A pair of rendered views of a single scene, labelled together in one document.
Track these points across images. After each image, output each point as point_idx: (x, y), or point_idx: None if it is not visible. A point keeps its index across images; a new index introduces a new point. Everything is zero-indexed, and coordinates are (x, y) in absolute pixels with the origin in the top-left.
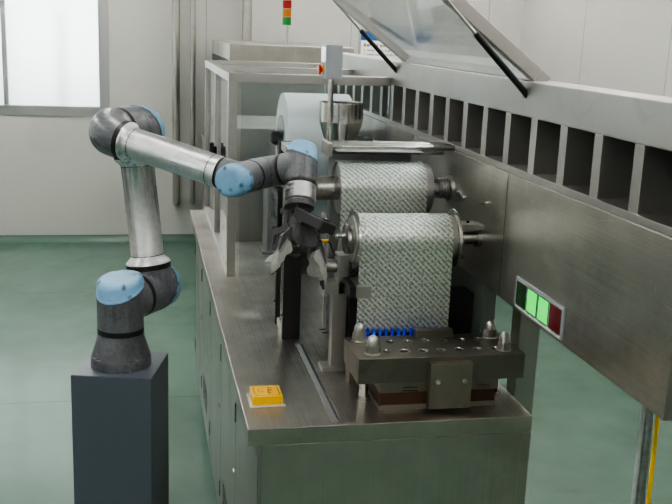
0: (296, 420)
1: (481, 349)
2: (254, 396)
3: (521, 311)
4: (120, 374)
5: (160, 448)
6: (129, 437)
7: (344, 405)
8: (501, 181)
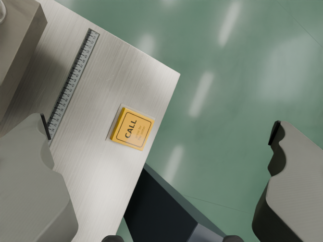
0: (131, 64)
1: None
2: (153, 120)
3: None
4: (213, 241)
5: (147, 211)
6: (182, 203)
7: (53, 66)
8: None
